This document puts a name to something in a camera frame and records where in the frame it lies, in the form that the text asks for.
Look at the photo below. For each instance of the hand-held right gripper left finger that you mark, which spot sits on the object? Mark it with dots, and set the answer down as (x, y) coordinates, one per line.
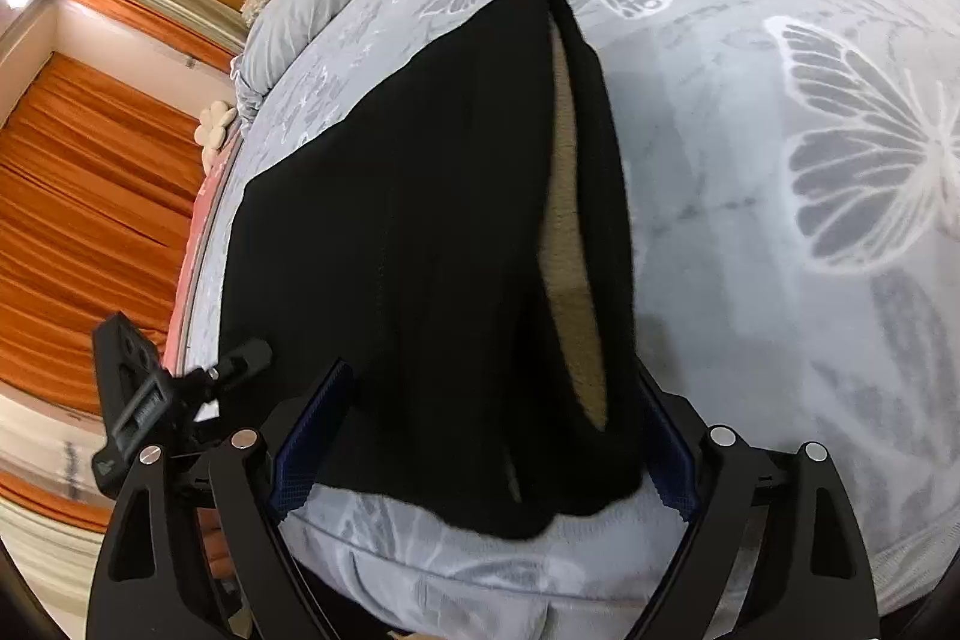
(300, 456)

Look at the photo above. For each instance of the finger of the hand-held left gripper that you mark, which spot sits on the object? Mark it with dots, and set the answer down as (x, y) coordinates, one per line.
(244, 361)

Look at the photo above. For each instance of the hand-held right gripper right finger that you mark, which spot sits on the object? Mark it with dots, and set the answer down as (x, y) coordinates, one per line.
(675, 460)

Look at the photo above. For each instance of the black pants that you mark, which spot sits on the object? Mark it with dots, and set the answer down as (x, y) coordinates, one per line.
(420, 235)

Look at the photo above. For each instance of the person's left hand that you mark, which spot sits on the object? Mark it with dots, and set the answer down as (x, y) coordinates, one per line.
(219, 546)

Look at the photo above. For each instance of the pink window seat cushion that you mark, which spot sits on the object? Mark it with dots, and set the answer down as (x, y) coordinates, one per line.
(191, 280)

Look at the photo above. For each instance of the wide orange curtain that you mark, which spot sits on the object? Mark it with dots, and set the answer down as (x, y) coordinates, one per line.
(90, 197)

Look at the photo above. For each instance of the cream flower-shaped pillow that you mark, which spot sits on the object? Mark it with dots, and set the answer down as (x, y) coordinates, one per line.
(214, 132)

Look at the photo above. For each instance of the bed with butterfly print sheet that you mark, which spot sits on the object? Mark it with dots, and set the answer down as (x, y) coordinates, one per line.
(750, 160)

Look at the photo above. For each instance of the narrow orange curtain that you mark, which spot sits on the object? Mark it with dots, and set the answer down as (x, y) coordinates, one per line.
(150, 21)

